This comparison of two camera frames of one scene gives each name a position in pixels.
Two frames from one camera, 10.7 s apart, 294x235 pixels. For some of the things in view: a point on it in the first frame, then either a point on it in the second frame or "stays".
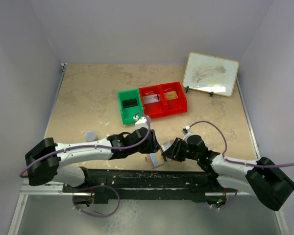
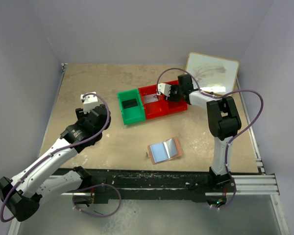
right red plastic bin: x=174 y=98 stays
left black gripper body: x=153 y=142 → x=80 y=113
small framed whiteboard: x=210 y=74 stays
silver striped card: x=150 y=99 stays
